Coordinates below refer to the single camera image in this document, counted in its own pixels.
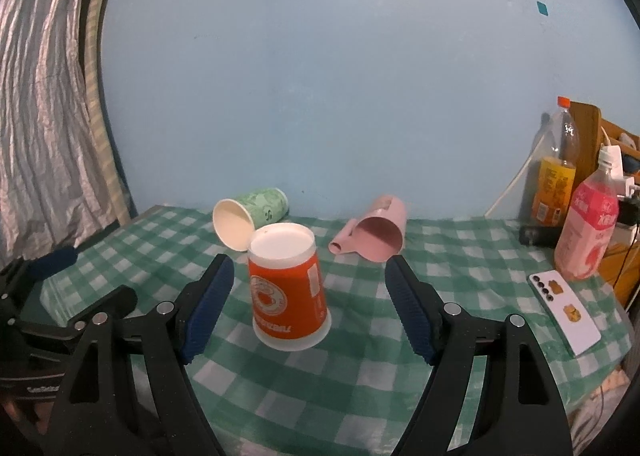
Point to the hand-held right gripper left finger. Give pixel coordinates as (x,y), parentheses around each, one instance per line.
(207,306)

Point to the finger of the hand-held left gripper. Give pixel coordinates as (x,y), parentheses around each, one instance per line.
(110,301)
(52,260)

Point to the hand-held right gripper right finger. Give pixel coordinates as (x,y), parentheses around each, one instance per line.
(407,311)

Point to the orange paper cup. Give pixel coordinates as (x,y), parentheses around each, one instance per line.
(287,296)

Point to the green paper cup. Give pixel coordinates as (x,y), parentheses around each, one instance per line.
(265,208)

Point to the pink mug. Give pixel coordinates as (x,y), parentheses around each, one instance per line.
(382,231)

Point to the green checkered tablecloth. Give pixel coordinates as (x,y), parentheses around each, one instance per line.
(350,386)

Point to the small black box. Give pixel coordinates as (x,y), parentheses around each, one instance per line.
(536,236)

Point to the grey curtain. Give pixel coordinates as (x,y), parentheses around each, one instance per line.
(40,111)

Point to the white smartphone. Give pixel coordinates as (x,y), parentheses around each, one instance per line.
(567,316)

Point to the orange drink bottle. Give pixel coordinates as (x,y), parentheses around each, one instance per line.
(552,186)

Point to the pink drink bottle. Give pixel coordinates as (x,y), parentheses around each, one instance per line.
(585,236)

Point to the black plug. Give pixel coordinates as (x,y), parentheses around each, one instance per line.
(630,216)

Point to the white power adapter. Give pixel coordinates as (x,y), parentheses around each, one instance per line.
(624,171)

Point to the wooden shelf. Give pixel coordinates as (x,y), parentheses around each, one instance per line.
(587,126)

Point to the blue wall sticker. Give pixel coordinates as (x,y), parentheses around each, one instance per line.
(542,8)

